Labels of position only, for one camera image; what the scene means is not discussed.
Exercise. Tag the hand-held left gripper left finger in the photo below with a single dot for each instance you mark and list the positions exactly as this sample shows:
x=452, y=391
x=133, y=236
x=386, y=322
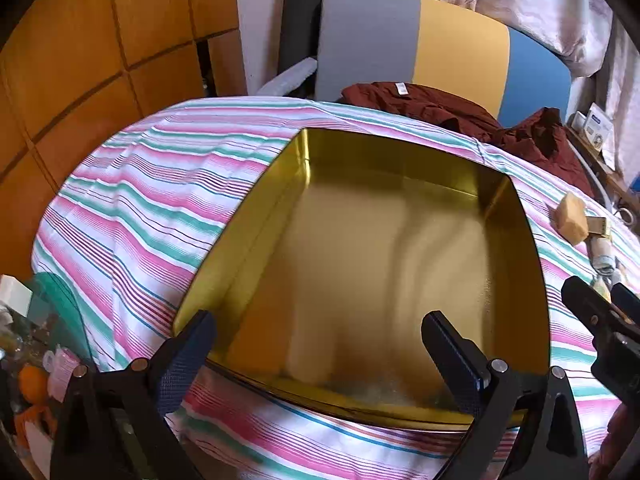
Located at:
x=182, y=360

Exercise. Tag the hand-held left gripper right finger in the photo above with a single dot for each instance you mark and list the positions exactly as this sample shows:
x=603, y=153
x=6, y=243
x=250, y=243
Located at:
x=452, y=355

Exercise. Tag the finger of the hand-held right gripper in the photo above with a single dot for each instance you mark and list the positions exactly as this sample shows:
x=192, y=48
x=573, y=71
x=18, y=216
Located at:
x=590, y=310
x=629, y=302

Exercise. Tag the cream sock with blue cuff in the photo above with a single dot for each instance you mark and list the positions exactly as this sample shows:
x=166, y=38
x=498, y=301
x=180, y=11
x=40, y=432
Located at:
x=602, y=255

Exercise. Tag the gold tin box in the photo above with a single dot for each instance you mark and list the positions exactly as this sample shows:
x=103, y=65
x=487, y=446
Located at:
x=375, y=260

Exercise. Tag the person's right hand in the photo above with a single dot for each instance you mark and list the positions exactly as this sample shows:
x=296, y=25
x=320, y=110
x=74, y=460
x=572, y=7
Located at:
x=625, y=440

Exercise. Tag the small green box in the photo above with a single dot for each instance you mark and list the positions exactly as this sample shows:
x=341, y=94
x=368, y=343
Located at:
x=598, y=226

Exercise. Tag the yellow sponge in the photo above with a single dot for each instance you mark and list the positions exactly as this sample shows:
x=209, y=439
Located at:
x=572, y=220

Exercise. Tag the pink packet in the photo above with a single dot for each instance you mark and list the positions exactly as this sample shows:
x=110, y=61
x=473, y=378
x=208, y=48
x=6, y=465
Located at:
x=64, y=372

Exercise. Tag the wooden bedside shelf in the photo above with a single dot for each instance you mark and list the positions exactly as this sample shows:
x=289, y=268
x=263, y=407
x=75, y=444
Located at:
x=612, y=175

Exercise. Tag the green plastic basket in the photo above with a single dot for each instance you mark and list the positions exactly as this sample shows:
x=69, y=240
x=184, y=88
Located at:
x=60, y=310

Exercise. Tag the orange fruit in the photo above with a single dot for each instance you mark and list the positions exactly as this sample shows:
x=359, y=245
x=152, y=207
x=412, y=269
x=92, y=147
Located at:
x=32, y=382

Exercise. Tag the striped blanket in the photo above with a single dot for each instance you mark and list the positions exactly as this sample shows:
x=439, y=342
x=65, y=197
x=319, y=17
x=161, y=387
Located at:
x=150, y=210

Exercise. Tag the white carton box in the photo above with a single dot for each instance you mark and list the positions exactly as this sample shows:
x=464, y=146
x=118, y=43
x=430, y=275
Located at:
x=598, y=127

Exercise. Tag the dark red garment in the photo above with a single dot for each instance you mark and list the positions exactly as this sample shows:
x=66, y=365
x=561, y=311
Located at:
x=430, y=105

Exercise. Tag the white foam tube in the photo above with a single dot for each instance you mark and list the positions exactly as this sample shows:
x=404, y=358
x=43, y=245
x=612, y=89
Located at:
x=295, y=77

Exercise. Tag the pink patterned curtain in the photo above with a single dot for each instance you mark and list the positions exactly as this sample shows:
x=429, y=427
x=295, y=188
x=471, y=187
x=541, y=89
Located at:
x=540, y=5

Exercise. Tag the wooden wardrobe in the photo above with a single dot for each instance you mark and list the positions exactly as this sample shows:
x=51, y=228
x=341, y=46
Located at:
x=75, y=60

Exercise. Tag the black rolled mat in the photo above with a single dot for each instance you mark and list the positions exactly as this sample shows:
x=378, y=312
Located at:
x=297, y=20

